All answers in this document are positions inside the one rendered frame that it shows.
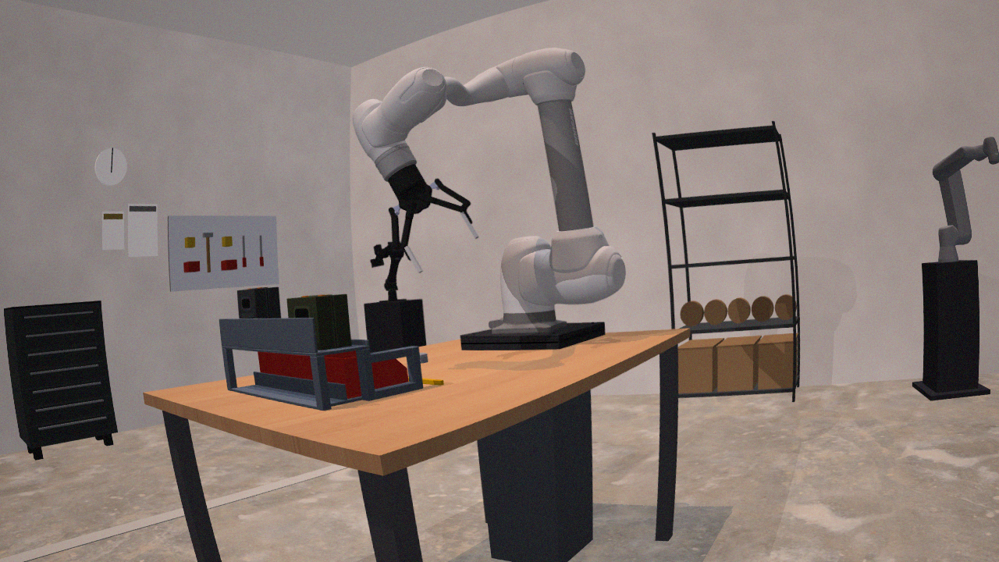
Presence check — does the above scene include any red open bin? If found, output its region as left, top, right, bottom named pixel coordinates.
left=258, top=352, right=285, bottom=376
left=283, top=354, right=313, bottom=380
left=324, top=351, right=408, bottom=399

